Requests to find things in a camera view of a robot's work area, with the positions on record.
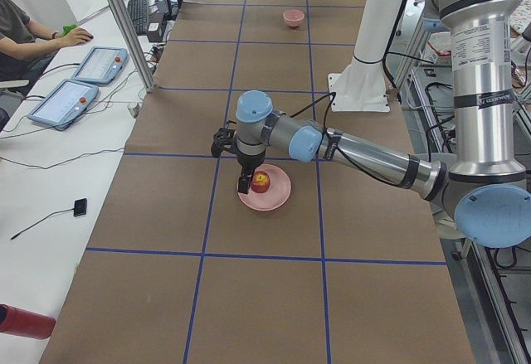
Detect far blue teach pendant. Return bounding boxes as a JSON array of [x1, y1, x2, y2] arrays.
[[72, 46, 129, 85]]

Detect blue teach pendant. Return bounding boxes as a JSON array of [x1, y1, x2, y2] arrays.
[[27, 79, 100, 130], [72, 46, 129, 85]]

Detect seated person in grey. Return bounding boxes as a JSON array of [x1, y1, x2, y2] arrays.
[[0, 0, 95, 85]]

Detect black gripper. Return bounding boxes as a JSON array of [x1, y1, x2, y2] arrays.
[[236, 151, 266, 194]]

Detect near blue teach pendant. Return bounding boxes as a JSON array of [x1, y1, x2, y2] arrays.
[[27, 79, 100, 130]]

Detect small black square device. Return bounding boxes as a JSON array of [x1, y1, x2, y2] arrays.
[[73, 198, 88, 217]]

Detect red water bottle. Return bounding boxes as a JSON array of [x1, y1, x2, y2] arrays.
[[1, 304, 56, 340]]

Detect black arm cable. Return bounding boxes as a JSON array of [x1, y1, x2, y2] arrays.
[[288, 91, 406, 187]]

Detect aluminium frame post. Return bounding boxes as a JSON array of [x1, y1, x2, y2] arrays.
[[107, 0, 155, 93]]

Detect red yellow apple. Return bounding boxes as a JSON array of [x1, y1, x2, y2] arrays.
[[251, 171, 270, 194]]

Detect black keyboard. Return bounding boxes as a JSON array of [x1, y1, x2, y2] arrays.
[[127, 0, 149, 35]]

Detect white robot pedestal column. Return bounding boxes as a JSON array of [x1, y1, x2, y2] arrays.
[[329, 0, 403, 113]]

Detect pink plate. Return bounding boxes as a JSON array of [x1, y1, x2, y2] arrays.
[[237, 164, 291, 211]]

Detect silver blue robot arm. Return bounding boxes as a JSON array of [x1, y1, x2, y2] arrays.
[[232, 0, 530, 248]]

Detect person's hand on mouse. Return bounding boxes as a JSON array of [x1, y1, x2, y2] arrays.
[[60, 27, 94, 48]]

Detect pink bowl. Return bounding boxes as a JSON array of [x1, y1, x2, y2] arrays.
[[283, 9, 305, 28]]

